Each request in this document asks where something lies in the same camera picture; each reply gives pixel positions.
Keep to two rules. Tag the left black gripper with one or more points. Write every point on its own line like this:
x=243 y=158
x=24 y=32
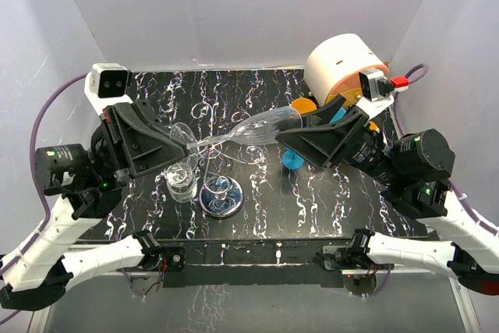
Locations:
x=150 y=145

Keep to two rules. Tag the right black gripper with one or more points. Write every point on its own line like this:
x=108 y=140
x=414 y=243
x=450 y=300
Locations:
x=327 y=144

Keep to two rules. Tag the blue wine glass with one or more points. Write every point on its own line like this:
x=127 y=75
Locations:
x=291 y=160
x=338 y=115

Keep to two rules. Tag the yellow wine glass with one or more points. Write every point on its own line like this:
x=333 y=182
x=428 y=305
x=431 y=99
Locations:
x=374 y=127
x=304 y=105

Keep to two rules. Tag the clear ribbed wine glass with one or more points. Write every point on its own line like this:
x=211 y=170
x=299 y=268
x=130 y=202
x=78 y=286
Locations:
x=259 y=129

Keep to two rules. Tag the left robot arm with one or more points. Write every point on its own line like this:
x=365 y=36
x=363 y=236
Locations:
x=87 y=184

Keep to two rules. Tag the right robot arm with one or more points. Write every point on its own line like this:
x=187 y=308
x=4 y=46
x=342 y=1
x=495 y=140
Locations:
x=415 y=173

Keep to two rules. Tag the white and orange appliance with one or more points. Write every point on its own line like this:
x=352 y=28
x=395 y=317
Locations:
x=333 y=68

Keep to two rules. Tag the black front base bar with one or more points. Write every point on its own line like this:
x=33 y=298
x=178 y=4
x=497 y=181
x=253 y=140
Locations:
x=250 y=262

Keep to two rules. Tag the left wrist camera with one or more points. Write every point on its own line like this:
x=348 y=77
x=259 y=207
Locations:
x=106 y=85

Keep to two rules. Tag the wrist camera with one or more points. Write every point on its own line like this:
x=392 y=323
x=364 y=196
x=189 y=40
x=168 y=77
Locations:
x=106 y=85
x=378 y=91

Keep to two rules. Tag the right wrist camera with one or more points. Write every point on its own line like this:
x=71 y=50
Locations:
x=378 y=91

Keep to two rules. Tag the chrome wire glass rack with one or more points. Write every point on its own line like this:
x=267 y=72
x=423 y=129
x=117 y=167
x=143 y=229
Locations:
x=218 y=194

